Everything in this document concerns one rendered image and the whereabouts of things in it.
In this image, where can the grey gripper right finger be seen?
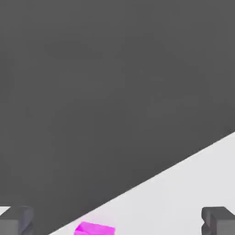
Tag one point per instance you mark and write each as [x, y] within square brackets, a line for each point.
[218, 222]

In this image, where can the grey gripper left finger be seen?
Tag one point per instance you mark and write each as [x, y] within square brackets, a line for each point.
[12, 224]

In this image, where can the small magenta cube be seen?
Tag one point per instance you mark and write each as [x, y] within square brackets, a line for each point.
[95, 229]

